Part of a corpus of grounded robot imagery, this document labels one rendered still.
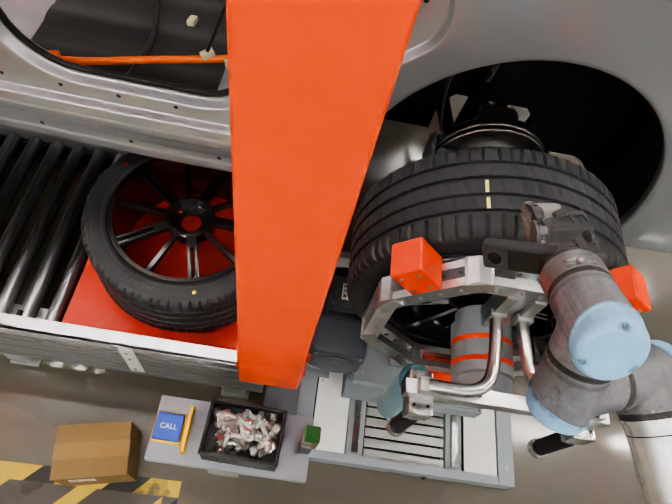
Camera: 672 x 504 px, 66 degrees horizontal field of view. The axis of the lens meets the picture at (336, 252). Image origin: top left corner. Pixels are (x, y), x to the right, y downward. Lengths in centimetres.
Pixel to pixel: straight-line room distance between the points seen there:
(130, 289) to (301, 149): 112
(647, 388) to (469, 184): 50
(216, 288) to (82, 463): 67
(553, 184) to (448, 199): 22
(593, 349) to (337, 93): 43
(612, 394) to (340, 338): 101
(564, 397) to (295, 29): 57
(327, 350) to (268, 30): 128
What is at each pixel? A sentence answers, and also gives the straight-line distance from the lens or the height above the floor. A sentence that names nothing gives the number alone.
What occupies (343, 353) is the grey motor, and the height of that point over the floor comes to 40.
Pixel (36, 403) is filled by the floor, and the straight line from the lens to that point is 214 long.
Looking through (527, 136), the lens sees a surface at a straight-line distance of 149.
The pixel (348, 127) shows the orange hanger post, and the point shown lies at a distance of 56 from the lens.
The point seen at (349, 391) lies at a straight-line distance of 187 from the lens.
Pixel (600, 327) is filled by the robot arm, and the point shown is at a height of 143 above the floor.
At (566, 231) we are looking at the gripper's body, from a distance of 87.
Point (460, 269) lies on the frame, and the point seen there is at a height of 108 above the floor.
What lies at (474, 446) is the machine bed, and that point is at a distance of 206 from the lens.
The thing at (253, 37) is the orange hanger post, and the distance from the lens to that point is 50.
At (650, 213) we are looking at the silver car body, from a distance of 166.
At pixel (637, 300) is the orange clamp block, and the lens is 113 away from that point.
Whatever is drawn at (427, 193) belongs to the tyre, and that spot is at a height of 110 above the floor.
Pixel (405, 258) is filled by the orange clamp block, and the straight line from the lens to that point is 101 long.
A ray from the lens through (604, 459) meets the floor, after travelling 239.
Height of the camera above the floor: 195
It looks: 59 degrees down
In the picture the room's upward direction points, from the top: 17 degrees clockwise
